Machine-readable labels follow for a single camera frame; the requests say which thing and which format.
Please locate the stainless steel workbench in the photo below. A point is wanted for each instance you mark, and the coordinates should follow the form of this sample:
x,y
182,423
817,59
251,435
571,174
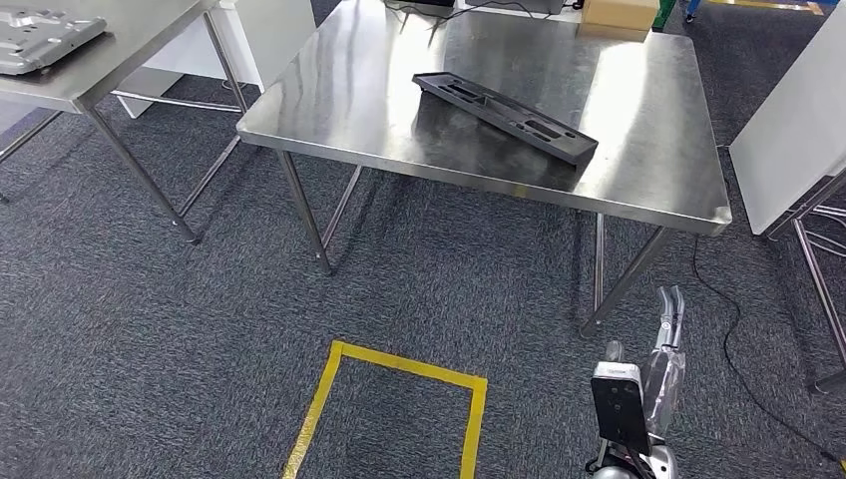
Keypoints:
x,y
363,99

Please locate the green plastic crate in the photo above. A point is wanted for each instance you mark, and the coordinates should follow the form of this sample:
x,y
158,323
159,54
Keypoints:
x,y
664,13

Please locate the yellow floor tape strip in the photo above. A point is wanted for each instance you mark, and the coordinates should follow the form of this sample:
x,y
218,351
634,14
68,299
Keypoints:
x,y
766,5

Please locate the grey metal plate part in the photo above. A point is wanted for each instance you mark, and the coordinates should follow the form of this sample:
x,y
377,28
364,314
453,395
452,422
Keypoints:
x,y
40,40

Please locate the long black plastic part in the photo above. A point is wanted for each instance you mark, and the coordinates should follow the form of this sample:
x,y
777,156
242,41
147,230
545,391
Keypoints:
x,y
502,112

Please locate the large cardboard box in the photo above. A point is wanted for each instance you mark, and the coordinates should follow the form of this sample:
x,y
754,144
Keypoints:
x,y
618,13

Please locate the stainless steel table frame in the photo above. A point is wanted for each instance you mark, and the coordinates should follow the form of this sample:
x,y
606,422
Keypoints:
x,y
818,285

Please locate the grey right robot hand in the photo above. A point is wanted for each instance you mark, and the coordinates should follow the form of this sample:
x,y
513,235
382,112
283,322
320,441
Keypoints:
x,y
664,390

